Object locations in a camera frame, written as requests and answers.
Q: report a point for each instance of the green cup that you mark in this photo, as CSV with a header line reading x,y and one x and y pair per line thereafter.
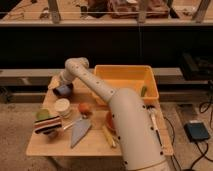
x,y
42,114

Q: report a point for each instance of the orange ceramic bowl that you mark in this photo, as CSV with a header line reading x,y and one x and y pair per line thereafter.
x,y
109,122

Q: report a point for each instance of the yellow plastic tray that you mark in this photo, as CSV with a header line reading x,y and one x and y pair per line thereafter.
x,y
130,76

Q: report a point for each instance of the orange ball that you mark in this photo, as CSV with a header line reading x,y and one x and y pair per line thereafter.
x,y
84,108

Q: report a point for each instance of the black box on shelf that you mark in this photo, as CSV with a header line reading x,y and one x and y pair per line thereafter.
x,y
196,67

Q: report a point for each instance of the white dish brush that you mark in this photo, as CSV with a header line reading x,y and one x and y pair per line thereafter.
x,y
153,112

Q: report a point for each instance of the grey metal trowel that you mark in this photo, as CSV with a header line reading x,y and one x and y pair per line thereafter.
x,y
80,127

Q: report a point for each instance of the striped whiteboard eraser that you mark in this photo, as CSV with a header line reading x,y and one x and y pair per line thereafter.
x,y
47,125

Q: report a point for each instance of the dark bowl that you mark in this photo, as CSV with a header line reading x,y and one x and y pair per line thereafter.
x,y
65,96

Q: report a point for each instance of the yellow handled tool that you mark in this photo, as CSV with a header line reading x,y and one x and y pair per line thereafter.
x,y
108,137

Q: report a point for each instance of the green item in tray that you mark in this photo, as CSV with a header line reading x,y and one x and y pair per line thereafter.
x,y
143,91

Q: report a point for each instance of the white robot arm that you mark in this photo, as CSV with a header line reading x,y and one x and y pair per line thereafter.
x,y
139,144

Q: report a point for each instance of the blue foot pedal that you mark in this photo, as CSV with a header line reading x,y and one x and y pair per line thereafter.
x,y
196,132

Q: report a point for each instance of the wooden table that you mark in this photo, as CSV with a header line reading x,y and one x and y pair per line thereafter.
x,y
94,143

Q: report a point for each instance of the metal cup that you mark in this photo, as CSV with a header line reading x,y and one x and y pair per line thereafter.
x,y
52,135

